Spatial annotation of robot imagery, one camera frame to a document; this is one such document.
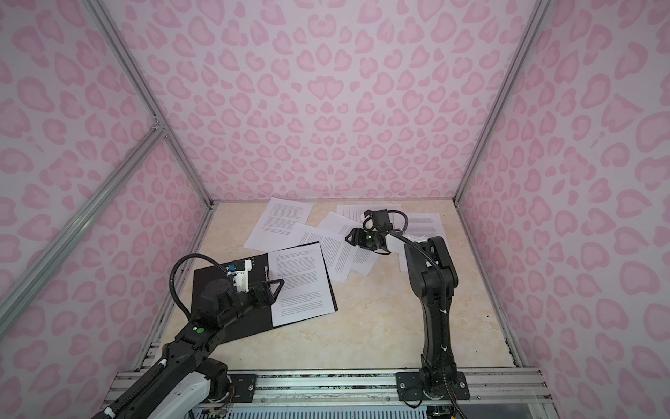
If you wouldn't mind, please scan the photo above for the aluminium frame diagonal bar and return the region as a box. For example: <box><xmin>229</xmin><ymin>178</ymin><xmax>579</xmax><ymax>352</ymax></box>
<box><xmin>1</xmin><ymin>123</ymin><xmax>165</xmax><ymax>336</ymax></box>

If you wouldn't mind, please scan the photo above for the aluminium frame left post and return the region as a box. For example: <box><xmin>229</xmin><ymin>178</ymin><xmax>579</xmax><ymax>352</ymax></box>
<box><xmin>82</xmin><ymin>0</ymin><xmax>215</xmax><ymax>208</ymax></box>

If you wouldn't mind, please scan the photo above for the printed sheet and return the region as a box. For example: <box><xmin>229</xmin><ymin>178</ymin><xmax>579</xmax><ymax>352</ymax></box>
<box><xmin>284</xmin><ymin>223</ymin><xmax>353</xmax><ymax>283</ymax></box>
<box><xmin>387</xmin><ymin>213</ymin><xmax>446</xmax><ymax>272</ymax></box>
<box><xmin>318</xmin><ymin>212</ymin><xmax>379</xmax><ymax>276</ymax></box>
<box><xmin>336</xmin><ymin>204</ymin><xmax>402</xmax><ymax>223</ymax></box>
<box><xmin>244</xmin><ymin>197</ymin><xmax>313</xmax><ymax>252</ymax></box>
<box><xmin>268</xmin><ymin>242</ymin><xmax>338</xmax><ymax>328</ymax></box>

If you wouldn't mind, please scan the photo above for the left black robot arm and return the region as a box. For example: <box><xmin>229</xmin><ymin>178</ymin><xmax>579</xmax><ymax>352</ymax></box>
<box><xmin>94</xmin><ymin>279</ymin><xmax>284</xmax><ymax>418</ymax></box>

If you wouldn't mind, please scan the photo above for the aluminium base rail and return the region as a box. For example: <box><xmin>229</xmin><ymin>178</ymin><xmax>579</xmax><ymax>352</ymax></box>
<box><xmin>98</xmin><ymin>367</ymin><xmax>556</xmax><ymax>419</ymax></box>

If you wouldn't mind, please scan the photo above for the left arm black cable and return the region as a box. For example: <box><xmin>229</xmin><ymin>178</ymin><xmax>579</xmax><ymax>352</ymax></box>
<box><xmin>168</xmin><ymin>253</ymin><xmax>227</xmax><ymax>321</ymax></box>

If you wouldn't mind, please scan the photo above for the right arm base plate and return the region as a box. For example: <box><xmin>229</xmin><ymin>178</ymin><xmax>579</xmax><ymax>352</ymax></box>
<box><xmin>394</xmin><ymin>370</ymin><xmax>471</xmax><ymax>403</ymax></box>

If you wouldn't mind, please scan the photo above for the aluminium frame post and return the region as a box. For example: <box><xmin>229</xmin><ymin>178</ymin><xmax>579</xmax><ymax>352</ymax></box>
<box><xmin>453</xmin><ymin>0</ymin><xmax>556</xmax><ymax>208</ymax></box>
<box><xmin>82</xmin><ymin>0</ymin><xmax>215</xmax><ymax>208</ymax></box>

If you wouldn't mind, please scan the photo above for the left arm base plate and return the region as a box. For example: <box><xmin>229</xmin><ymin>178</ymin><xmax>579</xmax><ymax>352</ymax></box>
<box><xmin>207</xmin><ymin>374</ymin><xmax>258</xmax><ymax>404</ymax></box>

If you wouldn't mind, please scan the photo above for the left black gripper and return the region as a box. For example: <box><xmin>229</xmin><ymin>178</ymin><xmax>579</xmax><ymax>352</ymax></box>
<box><xmin>219</xmin><ymin>277</ymin><xmax>284</xmax><ymax>329</ymax></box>

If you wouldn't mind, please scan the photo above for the aluminium frame right post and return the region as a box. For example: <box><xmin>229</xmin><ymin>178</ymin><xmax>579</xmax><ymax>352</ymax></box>
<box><xmin>453</xmin><ymin>0</ymin><xmax>556</xmax><ymax>208</ymax></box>

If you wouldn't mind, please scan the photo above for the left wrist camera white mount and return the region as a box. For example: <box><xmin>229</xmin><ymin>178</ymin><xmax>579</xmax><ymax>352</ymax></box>
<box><xmin>225</xmin><ymin>259</ymin><xmax>253</xmax><ymax>293</ymax></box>

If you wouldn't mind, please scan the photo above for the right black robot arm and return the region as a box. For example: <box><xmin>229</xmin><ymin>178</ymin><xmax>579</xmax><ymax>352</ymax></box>
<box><xmin>345</xmin><ymin>209</ymin><xmax>458</xmax><ymax>403</ymax></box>

